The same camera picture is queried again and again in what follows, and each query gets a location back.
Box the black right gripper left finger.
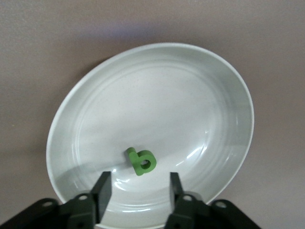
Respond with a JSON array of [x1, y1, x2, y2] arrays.
[[57, 171, 112, 229]]

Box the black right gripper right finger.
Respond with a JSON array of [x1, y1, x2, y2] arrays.
[[164, 172, 215, 229]]

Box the green letter b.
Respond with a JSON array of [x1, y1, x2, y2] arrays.
[[125, 147, 157, 177]]

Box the beige round plate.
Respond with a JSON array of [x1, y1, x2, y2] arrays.
[[45, 42, 255, 226]]

